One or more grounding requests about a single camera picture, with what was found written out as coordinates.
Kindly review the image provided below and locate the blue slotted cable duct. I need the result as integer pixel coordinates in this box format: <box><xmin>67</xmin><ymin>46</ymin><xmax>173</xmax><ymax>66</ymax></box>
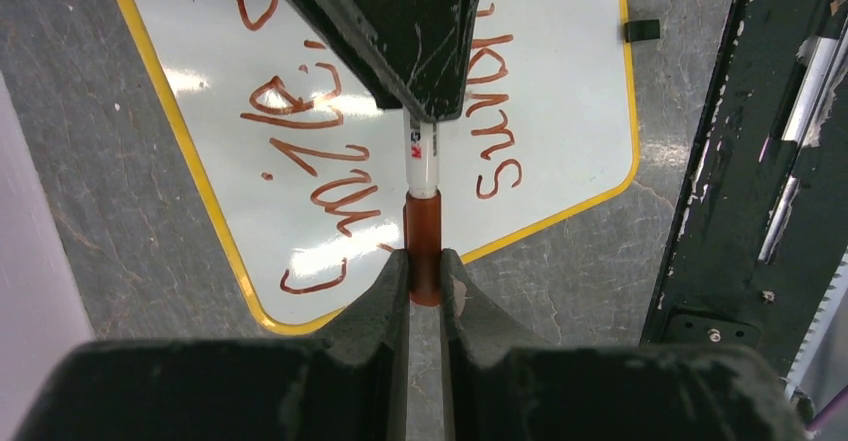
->
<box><xmin>784</xmin><ymin>253</ymin><xmax>847</xmax><ymax>399</ymax></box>

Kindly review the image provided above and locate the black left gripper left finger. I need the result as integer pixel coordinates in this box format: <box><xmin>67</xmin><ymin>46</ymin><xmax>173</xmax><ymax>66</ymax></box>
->
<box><xmin>16</xmin><ymin>250</ymin><xmax>409</xmax><ymax>440</ymax></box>

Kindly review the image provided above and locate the red marker cap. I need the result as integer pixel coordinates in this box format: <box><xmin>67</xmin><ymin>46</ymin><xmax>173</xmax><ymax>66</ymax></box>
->
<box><xmin>403</xmin><ymin>191</ymin><xmax>442</xmax><ymax>307</ymax></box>

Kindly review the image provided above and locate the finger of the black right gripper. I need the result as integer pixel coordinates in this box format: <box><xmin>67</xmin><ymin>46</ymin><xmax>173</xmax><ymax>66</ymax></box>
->
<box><xmin>287</xmin><ymin>0</ymin><xmax>479</xmax><ymax>123</ymax></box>

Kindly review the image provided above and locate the white whiteboard marker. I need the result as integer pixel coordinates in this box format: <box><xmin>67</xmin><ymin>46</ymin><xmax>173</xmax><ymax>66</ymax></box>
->
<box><xmin>403</xmin><ymin>109</ymin><xmax>439</xmax><ymax>199</ymax></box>

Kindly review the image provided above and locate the yellow framed whiteboard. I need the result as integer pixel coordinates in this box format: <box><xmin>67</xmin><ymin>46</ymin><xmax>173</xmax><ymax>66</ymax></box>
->
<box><xmin>117</xmin><ymin>0</ymin><xmax>639</xmax><ymax>335</ymax></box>

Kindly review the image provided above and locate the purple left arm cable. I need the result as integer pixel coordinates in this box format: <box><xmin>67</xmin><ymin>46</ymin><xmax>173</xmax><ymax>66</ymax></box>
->
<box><xmin>804</xmin><ymin>384</ymin><xmax>848</xmax><ymax>434</ymax></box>

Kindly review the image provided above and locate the black whiteboard clip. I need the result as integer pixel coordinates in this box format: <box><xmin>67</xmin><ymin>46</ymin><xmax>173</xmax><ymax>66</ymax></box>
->
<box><xmin>622</xmin><ymin>19</ymin><xmax>661</xmax><ymax>43</ymax></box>

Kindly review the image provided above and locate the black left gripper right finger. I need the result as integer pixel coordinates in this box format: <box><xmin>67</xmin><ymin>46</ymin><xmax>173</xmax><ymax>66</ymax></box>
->
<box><xmin>440</xmin><ymin>249</ymin><xmax>806</xmax><ymax>440</ymax></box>

